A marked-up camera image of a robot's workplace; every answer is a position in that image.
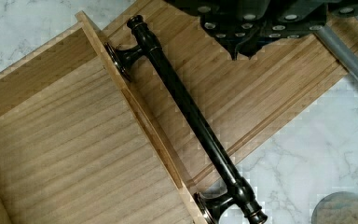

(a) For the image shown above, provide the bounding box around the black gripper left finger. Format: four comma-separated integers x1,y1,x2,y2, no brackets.
200,14,263,61

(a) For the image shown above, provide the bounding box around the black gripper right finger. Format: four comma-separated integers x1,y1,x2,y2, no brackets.
245,3,327,58

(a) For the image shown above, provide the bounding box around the black drawer handle bar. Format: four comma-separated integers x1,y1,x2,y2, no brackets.
104,15,268,224

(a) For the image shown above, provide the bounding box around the wooden drawer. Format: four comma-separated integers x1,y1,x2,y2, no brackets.
0,13,206,224

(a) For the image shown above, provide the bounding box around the bamboo cutting board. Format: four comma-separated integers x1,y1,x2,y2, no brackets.
103,0,347,192

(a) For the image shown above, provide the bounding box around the round clear container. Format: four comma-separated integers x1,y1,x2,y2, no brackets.
311,191,358,224

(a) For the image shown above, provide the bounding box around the grey toaster oven door handle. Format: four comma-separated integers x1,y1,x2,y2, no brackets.
314,16,358,86

